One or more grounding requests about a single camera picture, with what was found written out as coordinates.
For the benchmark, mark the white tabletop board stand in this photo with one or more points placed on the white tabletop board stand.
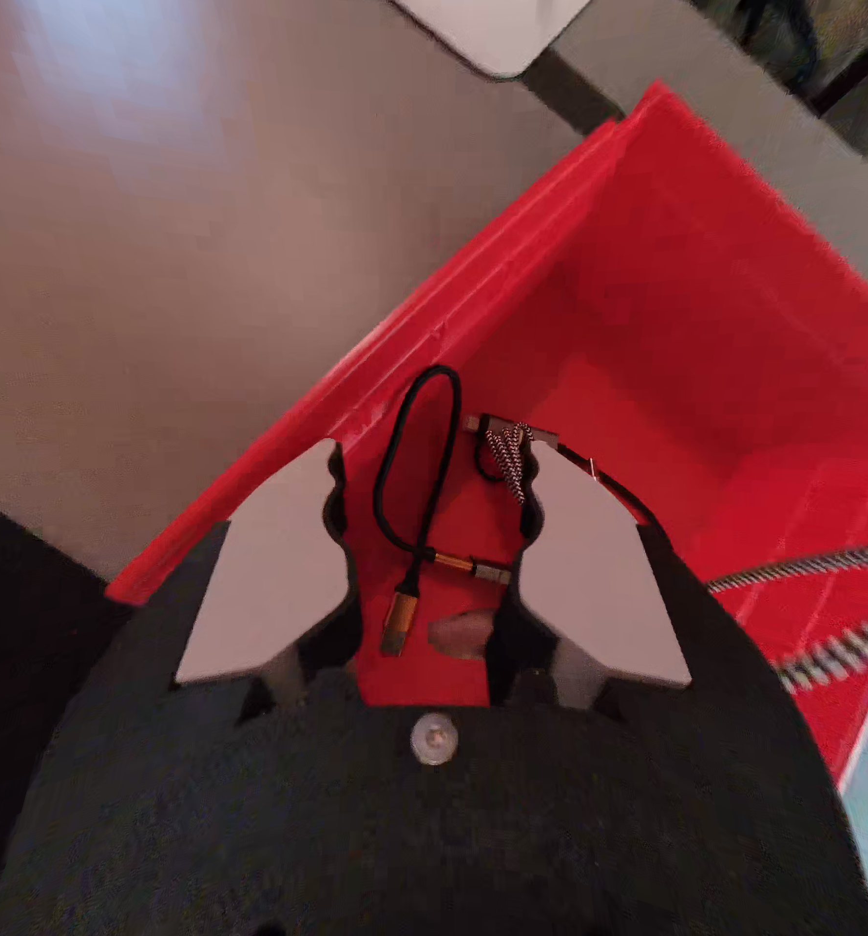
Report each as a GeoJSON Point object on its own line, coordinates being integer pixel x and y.
{"type": "Point", "coordinates": [499, 33]}

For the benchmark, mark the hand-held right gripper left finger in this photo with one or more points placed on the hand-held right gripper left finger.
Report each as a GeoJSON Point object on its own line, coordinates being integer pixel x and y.
{"type": "Point", "coordinates": [273, 570]}

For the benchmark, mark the red plastic bin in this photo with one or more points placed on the red plastic bin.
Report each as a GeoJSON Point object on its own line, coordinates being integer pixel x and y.
{"type": "Point", "coordinates": [660, 329]}

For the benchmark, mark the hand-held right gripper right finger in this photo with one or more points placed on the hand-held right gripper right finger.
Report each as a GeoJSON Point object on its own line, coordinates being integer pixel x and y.
{"type": "Point", "coordinates": [594, 578]}

